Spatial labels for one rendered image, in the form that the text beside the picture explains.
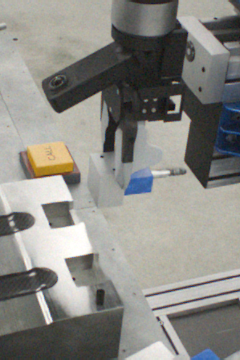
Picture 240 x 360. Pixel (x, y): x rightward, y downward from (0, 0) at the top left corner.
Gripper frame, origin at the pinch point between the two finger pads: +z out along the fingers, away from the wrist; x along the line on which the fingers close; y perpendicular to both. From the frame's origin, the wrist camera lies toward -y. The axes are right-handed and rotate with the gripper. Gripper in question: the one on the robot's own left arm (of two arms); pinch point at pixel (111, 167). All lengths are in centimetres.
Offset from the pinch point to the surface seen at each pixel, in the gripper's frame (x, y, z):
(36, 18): 239, 44, 95
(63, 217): 1.3, -5.8, 8.6
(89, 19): 234, 68, 95
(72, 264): -9.3, -7.4, 7.3
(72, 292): -15.1, -9.0, 5.8
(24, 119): 35.9, -4.0, 14.9
